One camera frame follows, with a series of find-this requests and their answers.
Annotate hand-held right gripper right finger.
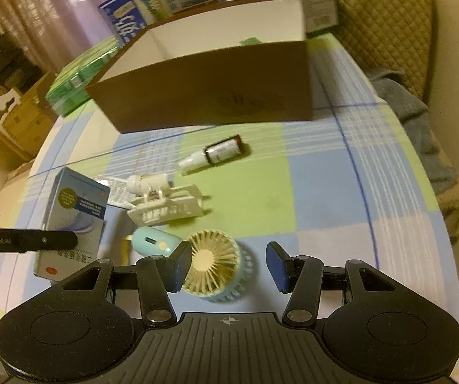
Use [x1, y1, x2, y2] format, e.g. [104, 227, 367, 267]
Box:
[265, 242, 398, 324]

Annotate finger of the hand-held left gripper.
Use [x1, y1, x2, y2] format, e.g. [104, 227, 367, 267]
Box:
[15, 230, 79, 253]

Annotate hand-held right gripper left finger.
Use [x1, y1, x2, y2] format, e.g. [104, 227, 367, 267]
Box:
[59, 242, 193, 325]

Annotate light blue handheld fan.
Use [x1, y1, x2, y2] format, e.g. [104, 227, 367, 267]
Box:
[182, 230, 259, 304]

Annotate blue and white box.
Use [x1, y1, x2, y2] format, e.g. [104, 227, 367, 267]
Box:
[33, 168, 111, 280]

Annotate brown cardboard box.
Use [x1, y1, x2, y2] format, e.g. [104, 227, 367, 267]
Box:
[85, 0, 314, 133]

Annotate mint green small device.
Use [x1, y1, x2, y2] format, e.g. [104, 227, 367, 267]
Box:
[131, 227, 183, 256]

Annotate white plastic basket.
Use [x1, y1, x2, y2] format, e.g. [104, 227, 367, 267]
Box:
[126, 184, 207, 227]

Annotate small white bottle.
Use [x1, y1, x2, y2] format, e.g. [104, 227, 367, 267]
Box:
[126, 173, 173, 195]

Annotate checked tablecloth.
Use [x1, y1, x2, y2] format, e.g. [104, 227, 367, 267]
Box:
[7, 34, 456, 329]

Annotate cardboard storage boxes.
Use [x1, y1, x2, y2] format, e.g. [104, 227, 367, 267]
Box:
[0, 71, 59, 161]

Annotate dark spray bottle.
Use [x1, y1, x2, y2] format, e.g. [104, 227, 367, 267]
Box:
[179, 135, 251, 175]

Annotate green drink carton pack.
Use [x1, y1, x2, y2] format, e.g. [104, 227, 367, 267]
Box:
[45, 34, 122, 116]

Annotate grey cloth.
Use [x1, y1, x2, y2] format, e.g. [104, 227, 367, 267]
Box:
[367, 68, 459, 197]

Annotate pink curtain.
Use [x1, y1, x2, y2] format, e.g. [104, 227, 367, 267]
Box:
[0, 0, 134, 84]

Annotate dark blue milk carton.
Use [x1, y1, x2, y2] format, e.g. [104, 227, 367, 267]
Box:
[97, 0, 222, 46]

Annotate quilted beige chair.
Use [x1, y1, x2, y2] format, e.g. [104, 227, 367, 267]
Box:
[331, 0, 459, 233]

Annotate dark green box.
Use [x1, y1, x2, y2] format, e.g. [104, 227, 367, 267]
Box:
[294, 0, 339, 37]

